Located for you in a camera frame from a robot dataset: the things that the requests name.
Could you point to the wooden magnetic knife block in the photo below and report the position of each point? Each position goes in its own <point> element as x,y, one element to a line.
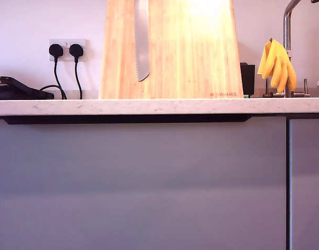
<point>175,65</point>

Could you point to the large serrated bread knife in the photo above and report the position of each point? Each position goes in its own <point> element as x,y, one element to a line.
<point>142,39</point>

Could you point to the grey cabinet door front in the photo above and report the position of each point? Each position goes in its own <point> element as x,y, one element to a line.
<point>138,182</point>
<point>308,182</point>

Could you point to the black square container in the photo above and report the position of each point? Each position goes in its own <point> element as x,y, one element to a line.
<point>247,79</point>

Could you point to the yellow rubber glove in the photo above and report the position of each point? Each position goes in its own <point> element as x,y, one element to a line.
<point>279,66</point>

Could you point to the black contact grill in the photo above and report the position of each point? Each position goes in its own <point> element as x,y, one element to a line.
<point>24,92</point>

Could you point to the chrome kitchen tap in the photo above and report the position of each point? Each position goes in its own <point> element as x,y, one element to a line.
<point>287,31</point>

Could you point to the white double wall socket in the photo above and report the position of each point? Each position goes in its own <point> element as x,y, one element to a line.
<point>67,58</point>

